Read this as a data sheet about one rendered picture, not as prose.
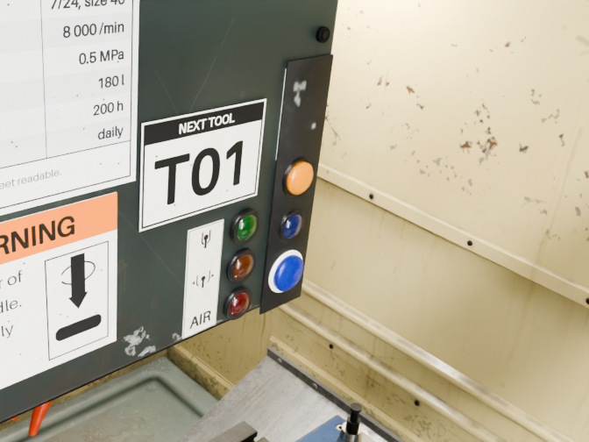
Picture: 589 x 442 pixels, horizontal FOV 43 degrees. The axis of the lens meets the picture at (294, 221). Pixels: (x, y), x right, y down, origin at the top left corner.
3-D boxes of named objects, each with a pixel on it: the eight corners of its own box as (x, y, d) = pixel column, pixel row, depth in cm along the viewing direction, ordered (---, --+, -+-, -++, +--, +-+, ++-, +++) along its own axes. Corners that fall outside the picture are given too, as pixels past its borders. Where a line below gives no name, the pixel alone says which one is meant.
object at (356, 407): (350, 421, 97) (354, 400, 96) (361, 428, 96) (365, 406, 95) (343, 428, 96) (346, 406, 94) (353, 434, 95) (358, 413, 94)
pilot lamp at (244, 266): (255, 276, 55) (258, 250, 54) (232, 286, 54) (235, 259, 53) (249, 273, 56) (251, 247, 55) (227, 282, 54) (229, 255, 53)
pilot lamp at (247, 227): (259, 238, 54) (261, 210, 53) (236, 246, 52) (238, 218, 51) (253, 235, 54) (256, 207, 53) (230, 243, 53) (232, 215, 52)
